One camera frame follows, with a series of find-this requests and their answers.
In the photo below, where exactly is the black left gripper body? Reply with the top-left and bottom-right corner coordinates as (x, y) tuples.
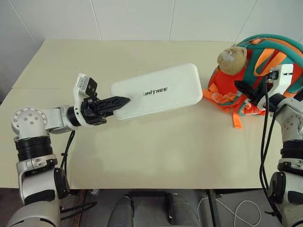
(80, 97), (107, 125)

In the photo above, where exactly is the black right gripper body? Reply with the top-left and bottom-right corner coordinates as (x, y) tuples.
(250, 86), (267, 107)

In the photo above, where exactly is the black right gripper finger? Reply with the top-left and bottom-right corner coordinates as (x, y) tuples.
(239, 87), (258, 100)
(234, 80), (258, 95)

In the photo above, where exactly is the white rectangular Unitree box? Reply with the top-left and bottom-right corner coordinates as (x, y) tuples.
(109, 62), (204, 122)

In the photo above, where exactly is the orange and teal backpack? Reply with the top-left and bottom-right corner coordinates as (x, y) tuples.
(202, 34), (303, 130)

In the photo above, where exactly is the beige plush animal toy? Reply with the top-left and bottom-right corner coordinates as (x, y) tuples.
(216, 44), (248, 75)

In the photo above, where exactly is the black crossbar under table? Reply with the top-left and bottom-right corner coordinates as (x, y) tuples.
(127, 191), (169, 200)

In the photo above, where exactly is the dark rounded grey shape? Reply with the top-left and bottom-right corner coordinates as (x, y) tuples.
(110, 195), (136, 227)

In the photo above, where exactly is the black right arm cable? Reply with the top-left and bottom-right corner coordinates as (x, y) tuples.
(258, 70), (285, 223)

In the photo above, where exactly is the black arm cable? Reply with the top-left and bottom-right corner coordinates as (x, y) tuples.
(258, 70), (285, 223)
(59, 129), (77, 170)

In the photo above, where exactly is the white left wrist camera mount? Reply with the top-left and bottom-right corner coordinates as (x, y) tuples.
(72, 73), (107, 130)

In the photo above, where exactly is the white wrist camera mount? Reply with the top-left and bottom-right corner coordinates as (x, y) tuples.
(257, 64), (294, 110)
(72, 73), (107, 130)

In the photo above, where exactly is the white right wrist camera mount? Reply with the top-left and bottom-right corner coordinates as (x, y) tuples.
(257, 64), (294, 110)

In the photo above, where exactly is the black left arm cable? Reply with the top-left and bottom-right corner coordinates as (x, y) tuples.
(59, 129), (77, 170)

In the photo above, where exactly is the thin black floor cable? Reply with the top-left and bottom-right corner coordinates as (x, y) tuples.
(59, 201), (98, 215)

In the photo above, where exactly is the white cable on floor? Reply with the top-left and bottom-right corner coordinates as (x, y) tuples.
(198, 195), (262, 227)

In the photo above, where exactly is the black table frame leg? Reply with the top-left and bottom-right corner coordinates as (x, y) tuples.
(206, 189), (223, 227)

